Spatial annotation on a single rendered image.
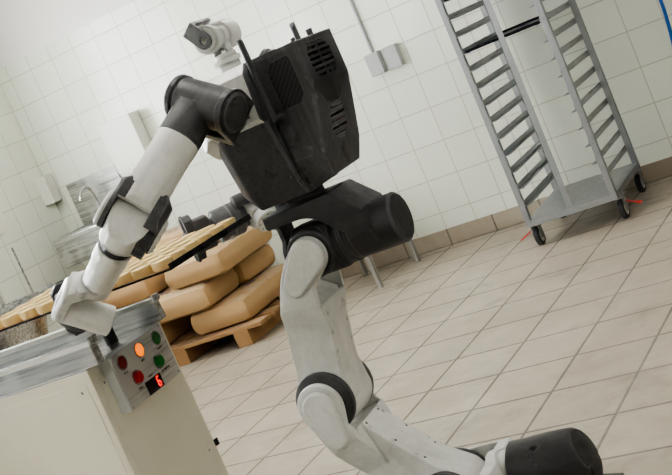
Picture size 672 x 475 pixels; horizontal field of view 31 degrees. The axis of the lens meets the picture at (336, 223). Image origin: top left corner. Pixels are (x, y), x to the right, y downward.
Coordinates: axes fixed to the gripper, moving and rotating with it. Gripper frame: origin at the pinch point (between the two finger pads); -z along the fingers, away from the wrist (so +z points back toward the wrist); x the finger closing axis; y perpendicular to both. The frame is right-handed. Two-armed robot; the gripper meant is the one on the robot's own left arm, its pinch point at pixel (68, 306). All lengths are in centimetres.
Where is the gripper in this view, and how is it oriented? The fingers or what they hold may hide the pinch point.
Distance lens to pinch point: 277.0
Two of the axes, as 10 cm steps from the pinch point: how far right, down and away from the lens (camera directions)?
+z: 3.4, -0.1, -9.4
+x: -3.8, -9.1, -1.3
